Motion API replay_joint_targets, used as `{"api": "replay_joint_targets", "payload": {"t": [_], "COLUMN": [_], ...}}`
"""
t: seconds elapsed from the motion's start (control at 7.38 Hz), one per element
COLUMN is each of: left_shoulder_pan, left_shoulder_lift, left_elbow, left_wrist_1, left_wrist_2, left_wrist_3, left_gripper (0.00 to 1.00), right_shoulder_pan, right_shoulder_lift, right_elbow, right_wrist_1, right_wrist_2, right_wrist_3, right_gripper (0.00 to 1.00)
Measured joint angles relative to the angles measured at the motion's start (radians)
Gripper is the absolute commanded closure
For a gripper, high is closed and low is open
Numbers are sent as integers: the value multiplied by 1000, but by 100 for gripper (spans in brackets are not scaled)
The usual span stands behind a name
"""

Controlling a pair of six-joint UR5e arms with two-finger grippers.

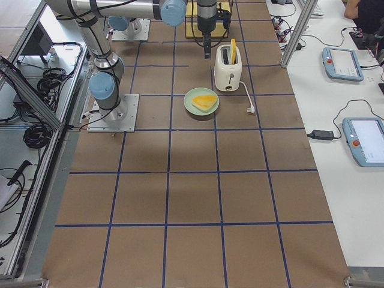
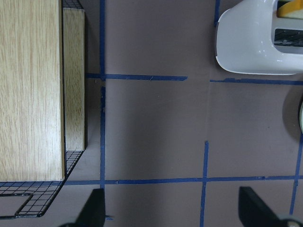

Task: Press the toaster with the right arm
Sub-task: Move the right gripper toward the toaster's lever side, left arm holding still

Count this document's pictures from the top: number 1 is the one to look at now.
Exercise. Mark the person at desk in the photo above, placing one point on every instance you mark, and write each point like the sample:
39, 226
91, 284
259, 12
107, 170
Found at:
366, 14

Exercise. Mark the green plate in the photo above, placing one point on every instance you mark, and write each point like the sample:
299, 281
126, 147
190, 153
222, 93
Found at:
196, 92

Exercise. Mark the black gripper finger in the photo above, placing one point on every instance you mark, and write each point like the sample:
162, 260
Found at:
207, 46

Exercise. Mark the teach pendant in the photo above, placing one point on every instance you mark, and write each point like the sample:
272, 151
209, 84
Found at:
364, 137
342, 64

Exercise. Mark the white toaster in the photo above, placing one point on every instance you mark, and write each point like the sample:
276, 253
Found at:
227, 75

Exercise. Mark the triangular bread on plate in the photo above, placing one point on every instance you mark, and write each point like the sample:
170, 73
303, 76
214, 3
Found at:
204, 102

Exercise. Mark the black power adapter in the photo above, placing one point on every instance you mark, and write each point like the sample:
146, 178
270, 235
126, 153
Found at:
321, 135

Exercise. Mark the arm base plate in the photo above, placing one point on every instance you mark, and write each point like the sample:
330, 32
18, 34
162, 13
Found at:
121, 119
137, 31

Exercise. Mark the near teach pendant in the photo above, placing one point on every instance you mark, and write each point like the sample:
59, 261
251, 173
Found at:
364, 137

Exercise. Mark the black wire basket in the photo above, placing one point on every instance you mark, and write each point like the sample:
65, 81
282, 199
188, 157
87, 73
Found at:
208, 5

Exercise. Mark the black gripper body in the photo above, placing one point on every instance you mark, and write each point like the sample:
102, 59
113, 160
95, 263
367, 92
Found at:
206, 26

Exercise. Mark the bread slice in toaster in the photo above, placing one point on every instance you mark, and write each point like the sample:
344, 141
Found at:
233, 51

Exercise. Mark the far teach pendant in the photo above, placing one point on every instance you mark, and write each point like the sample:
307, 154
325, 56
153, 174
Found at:
342, 64

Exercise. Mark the aluminium frame post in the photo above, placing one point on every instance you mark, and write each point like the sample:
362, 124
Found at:
297, 32

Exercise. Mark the wooden box in basket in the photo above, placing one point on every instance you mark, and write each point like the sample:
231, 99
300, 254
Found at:
191, 28

